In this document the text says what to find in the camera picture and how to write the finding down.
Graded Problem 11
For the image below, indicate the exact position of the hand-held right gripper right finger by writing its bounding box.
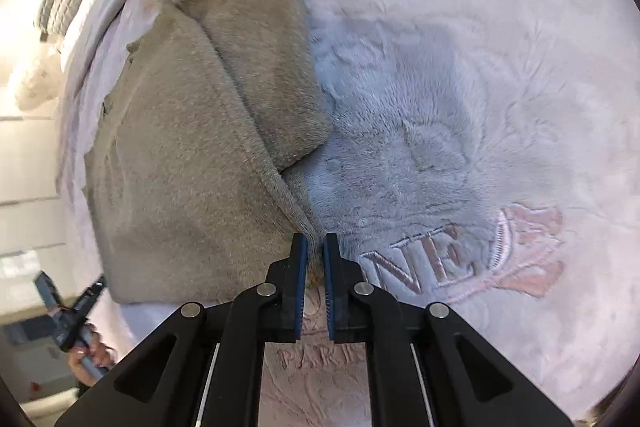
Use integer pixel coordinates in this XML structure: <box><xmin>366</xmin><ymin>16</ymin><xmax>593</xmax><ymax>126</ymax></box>
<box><xmin>322</xmin><ymin>232</ymin><xmax>576</xmax><ymax>427</ymax></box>

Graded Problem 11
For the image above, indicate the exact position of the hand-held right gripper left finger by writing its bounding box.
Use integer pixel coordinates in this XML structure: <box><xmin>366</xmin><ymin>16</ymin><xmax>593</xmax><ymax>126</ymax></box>
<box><xmin>54</xmin><ymin>233</ymin><xmax>308</xmax><ymax>427</ymax></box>

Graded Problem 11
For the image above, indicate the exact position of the grey knit sweater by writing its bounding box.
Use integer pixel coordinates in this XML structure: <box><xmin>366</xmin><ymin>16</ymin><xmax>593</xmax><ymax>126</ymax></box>
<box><xmin>82</xmin><ymin>0</ymin><xmax>333</xmax><ymax>305</ymax></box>

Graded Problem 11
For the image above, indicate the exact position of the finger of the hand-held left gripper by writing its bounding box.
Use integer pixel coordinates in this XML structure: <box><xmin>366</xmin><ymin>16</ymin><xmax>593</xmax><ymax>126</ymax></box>
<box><xmin>33</xmin><ymin>271</ymin><xmax>68</xmax><ymax>339</ymax></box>
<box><xmin>62</xmin><ymin>275</ymin><xmax>109</xmax><ymax>350</ymax></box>

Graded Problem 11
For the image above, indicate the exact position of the lilac plush blanket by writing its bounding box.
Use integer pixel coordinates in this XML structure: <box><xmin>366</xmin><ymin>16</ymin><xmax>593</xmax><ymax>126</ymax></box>
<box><xmin>55</xmin><ymin>0</ymin><xmax>633</xmax><ymax>427</ymax></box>

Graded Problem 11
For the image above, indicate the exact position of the lilac duvet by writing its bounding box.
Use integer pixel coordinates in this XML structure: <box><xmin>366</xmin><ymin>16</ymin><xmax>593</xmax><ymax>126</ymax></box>
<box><xmin>55</xmin><ymin>0</ymin><xmax>168</xmax><ymax>188</ymax></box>

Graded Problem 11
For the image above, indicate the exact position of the person's left hand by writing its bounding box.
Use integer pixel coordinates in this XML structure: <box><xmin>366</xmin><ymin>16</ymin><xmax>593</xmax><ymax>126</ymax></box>
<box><xmin>67</xmin><ymin>329</ymin><xmax>119</xmax><ymax>384</ymax></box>

